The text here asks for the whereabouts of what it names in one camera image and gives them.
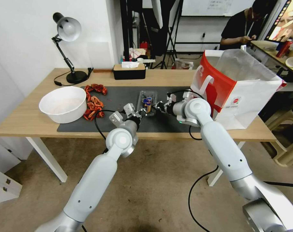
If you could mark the white softbox light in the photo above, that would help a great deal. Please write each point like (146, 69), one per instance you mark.
(160, 12)

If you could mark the whiteboard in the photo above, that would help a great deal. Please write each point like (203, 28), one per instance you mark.
(209, 7)

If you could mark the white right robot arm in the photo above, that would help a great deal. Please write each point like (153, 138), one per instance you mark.
(221, 149)

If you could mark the colourful display screen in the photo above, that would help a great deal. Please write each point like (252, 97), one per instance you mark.
(285, 19)

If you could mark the person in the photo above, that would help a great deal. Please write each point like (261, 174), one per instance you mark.
(233, 26)

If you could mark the beige plastic stool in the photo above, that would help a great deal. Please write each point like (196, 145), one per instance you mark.
(285, 145)

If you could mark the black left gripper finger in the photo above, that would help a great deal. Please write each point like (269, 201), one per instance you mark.
(139, 113)
(145, 111)

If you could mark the small white bowl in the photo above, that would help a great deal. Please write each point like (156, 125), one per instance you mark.
(292, 62)

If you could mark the black light stand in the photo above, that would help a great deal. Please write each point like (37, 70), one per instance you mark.
(171, 41)

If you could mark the red bottle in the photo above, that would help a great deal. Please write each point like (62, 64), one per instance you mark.
(283, 49)

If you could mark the white cabinet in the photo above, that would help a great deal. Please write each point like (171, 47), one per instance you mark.
(3, 174)

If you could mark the dark grey desk mat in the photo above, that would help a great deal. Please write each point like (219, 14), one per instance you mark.
(122, 96)

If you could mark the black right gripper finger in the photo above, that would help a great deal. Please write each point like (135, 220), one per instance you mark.
(158, 110)
(159, 104)

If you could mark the clear plastic takeout container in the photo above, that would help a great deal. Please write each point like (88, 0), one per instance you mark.
(147, 102)

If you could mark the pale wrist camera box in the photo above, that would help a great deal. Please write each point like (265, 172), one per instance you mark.
(171, 97)
(129, 108)

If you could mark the white plastic bag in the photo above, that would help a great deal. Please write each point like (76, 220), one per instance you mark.
(183, 64)

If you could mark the wooden table white legs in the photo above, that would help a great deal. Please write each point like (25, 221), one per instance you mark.
(28, 116)

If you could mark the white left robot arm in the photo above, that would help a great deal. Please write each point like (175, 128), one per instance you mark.
(95, 178)

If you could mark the white paper bowl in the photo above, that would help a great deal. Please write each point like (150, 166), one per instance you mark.
(61, 106)

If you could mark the beige side table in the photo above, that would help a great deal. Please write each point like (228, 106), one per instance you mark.
(264, 47)

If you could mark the black desk lamp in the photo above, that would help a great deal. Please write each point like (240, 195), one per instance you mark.
(69, 29)

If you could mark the black tissue box wooden lid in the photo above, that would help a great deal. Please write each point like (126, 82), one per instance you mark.
(129, 72)

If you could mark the red and white takeout bag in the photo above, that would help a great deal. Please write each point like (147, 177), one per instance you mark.
(235, 96)

